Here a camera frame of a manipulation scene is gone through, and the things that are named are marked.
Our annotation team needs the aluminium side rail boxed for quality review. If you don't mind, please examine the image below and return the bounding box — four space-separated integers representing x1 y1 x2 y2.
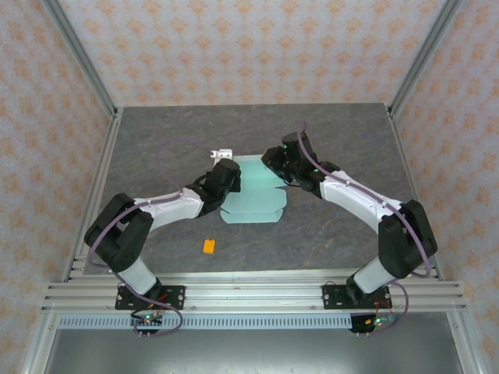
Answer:
388 108 444 281
62 116 124 281

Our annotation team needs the small circuit board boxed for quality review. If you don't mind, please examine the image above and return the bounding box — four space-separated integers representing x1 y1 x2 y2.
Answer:
364 315 397 328
130 313 165 328

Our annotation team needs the grey slotted cable duct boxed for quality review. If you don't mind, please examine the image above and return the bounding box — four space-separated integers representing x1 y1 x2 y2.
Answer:
58 314 354 330

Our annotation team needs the grey metal sheet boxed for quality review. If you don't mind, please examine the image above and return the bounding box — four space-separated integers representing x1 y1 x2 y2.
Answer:
42 329 469 374

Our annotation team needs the short purple cable loop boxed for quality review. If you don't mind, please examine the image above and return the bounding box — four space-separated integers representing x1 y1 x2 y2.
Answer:
356 280 411 337
132 298 185 338

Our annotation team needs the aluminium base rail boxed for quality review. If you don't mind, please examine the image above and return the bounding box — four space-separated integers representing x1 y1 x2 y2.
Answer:
41 272 467 312

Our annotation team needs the aluminium corner post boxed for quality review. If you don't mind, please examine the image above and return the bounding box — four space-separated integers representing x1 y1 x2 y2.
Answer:
41 0 120 118
388 0 465 118

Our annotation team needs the mint green paper box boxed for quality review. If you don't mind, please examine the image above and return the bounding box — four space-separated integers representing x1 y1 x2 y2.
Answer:
219 154 288 226

